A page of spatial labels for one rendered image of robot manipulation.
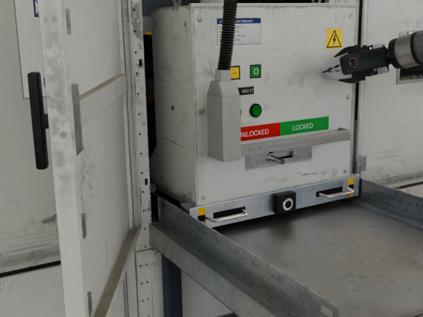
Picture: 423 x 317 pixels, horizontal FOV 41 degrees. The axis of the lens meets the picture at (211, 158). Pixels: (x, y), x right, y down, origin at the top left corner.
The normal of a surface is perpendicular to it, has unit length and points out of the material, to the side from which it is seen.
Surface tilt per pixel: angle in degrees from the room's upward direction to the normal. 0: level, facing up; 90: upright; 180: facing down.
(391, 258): 0
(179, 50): 90
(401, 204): 90
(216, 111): 90
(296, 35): 90
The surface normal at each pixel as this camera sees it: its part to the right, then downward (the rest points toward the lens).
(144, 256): 0.49, 0.20
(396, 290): -0.02, -0.97
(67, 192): 0.00, 0.24
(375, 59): 0.19, -0.01
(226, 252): -0.87, 0.13
